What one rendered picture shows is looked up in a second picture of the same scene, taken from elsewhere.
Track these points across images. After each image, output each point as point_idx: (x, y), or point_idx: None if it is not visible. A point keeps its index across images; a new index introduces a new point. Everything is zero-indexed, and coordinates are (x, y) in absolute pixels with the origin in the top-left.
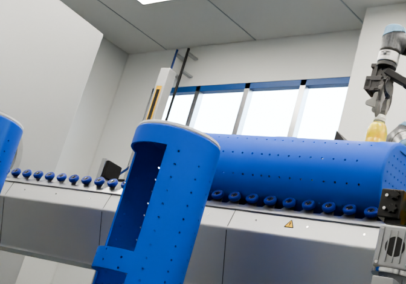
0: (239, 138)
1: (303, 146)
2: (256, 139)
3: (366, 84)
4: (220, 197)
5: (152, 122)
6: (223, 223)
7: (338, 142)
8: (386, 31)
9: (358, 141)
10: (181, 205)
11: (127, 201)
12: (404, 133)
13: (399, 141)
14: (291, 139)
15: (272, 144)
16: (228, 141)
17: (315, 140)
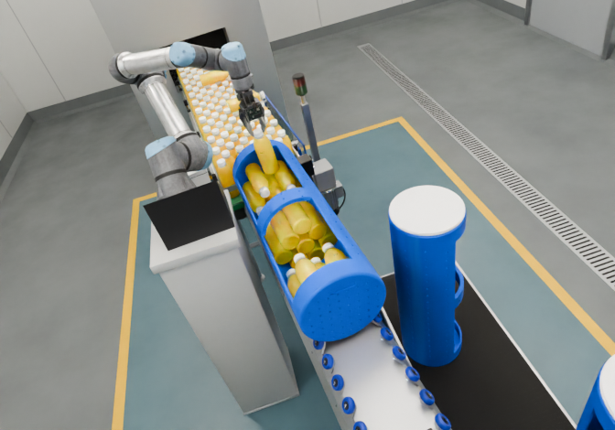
0: (335, 220)
1: (310, 180)
2: (326, 208)
3: (262, 111)
4: None
5: None
6: None
7: (293, 162)
8: (244, 53)
9: (285, 154)
10: None
11: (446, 274)
12: (193, 145)
13: (206, 151)
14: (308, 186)
15: (322, 198)
16: (344, 229)
17: (299, 173)
